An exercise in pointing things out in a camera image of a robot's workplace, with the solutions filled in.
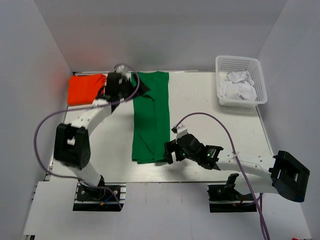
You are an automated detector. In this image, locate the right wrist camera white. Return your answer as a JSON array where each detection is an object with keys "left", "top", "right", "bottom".
[{"left": 171, "top": 123, "right": 188, "bottom": 140}]

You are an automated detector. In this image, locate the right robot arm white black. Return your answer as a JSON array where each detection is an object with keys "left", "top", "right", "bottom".
[{"left": 163, "top": 133, "right": 310, "bottom": 203}]

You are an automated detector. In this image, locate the folded orange t shirt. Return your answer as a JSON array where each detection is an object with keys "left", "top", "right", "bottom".
[{"left": 67, "top": 74, "right": 107, "bottom": 106}]

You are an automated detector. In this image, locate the green t shirt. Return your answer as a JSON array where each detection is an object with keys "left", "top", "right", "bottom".
[{"left": 131, "top": 71, "right": 170, "bottom": 164}]

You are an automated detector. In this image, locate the white t shirt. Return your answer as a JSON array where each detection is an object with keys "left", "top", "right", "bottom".
[{"left": 219, "top": 71, "right": 257, "bottom": 101}]

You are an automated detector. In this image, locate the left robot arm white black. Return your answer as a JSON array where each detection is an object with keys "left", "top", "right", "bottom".
[{"left": 53, "top": 69, "right": 150, "bottom": 189}]

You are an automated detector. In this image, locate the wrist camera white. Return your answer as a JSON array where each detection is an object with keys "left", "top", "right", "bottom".
[
  {"left": 114, "top": 64, "right": 130, "bottom": 78},
  {"left": 171, "top": 123, "right": 188, "bottom": 140}
]

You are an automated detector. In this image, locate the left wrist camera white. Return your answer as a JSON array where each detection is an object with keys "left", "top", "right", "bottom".
[{"left": 114, "top": 64, "right": 130, "bottom": 78}]

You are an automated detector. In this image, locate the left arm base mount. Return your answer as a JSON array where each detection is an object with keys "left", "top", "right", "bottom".
[{"left": 72, "top": 183, "right": 126, "bottom": 212}]

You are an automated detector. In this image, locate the white plastic basket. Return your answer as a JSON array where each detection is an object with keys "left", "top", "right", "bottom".
[{"left": 215, "top": 55, "right": 268, "bottom": 108}]

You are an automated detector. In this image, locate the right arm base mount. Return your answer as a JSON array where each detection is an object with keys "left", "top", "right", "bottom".
[{"left": 207, "top": 173, "right": 257, "bottom": 213}]

